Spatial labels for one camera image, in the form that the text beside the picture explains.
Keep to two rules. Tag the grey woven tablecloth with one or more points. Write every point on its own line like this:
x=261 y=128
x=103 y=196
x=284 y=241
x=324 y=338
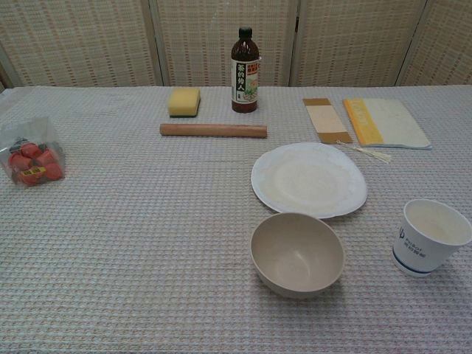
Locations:
x=147 y=239

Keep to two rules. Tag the pale twist tie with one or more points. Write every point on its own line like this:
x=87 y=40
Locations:
x=376 y=156

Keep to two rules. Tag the white round plate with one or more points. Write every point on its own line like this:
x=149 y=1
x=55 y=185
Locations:
x=306 y=180

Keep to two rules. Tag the wooden rolling pin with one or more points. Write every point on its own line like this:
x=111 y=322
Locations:
x=214 y=131

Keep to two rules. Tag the yellow sponge green base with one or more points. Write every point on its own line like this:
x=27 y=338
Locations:
x=183 y=101

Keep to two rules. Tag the white booklet yellow stripe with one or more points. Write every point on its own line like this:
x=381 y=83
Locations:
x=394 y=123

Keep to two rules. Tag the brown sauce bottle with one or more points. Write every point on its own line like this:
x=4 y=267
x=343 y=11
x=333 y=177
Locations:
x=245 y=88

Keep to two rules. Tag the beige plastic bowl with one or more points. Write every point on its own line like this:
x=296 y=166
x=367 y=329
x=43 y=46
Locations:
x=295 y=254

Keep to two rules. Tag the brown and beige bookmark card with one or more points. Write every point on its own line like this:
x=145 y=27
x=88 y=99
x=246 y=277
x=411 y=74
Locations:
x=326 y=119

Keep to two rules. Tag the white paper cup blue print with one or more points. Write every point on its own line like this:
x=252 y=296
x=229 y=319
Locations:
x=416 y=252

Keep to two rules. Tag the woven folding screen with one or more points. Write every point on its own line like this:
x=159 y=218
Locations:
x=92 y=40

